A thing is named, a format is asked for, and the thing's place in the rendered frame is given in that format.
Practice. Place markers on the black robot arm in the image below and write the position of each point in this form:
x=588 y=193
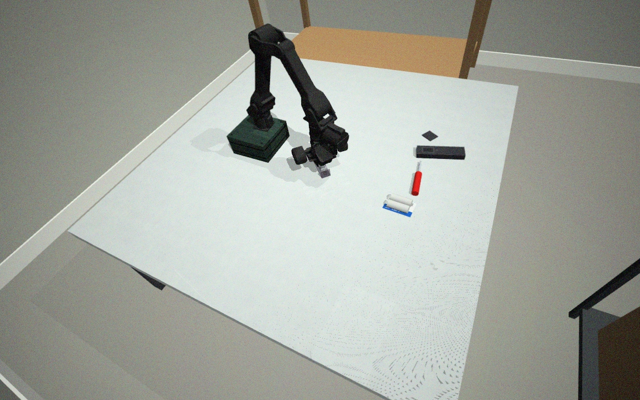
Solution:
x=263 y=42

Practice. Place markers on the red-handled screwdriver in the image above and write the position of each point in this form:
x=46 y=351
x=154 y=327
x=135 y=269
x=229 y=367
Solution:
x=417 y=181

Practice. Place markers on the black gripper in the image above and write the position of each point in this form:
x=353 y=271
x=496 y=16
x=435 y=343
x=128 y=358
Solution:
x=300 y=155

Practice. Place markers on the dark grey flat panel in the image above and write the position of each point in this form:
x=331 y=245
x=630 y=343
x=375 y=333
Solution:
x=429 y=135

